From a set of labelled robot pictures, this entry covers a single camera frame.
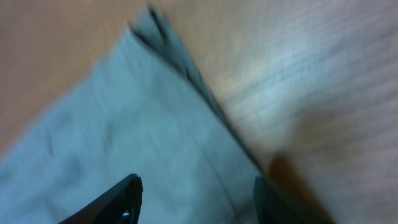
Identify grey shorts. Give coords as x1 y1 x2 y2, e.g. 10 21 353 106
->
1 8 259 223

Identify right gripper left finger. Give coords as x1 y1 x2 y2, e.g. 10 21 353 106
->
60 174 143 224

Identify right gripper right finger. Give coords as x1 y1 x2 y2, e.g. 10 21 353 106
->
253 176 332 224

